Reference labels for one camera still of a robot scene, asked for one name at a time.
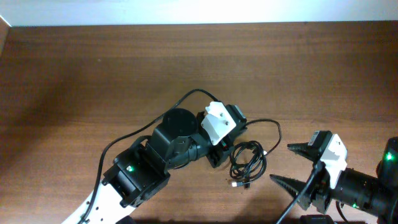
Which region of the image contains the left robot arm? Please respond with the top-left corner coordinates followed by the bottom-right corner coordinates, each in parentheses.
top-left (65, 105), bottom-right (247, 223)

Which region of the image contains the black USB cable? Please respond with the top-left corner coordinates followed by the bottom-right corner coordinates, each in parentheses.
top-left (228, 140), bottom-right (267, 189)
top-left (244, 118), bottom-right (283, 156)

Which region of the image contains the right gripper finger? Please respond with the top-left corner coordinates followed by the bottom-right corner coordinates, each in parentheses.
top-left (270, 174), bottom-right (311, 208)
top-left (287, 142), bottom-right (317, 162)

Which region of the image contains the left camera black cable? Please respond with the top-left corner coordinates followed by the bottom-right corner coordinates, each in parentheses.
top-left (76, 88), bottom-right (220, 224)

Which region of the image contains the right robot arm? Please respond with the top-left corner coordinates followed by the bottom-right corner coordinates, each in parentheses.
top-left (270, 131), bottom-right (397, 223)

